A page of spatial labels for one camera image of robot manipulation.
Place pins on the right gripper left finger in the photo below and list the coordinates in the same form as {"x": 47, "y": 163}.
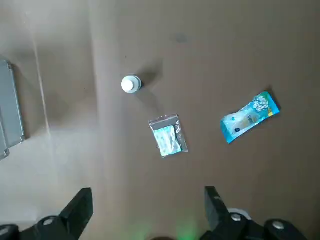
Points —
{"x": 62, "y": 227}

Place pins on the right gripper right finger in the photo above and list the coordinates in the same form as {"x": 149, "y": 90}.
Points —
{"x": 225, "y": 225}

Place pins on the silver aluminium medicine case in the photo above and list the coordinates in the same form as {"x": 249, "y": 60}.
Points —
{"x": 10, "y": 112}

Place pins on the foil blister pack in bag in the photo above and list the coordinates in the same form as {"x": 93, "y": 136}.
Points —
{"x": 167, "y": 138}

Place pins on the blue snack packet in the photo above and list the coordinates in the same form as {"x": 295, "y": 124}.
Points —
{"x": 247, "y": 118}

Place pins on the small white plastic bottle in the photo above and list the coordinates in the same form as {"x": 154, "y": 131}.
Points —
{"x": 130, "y": 84}

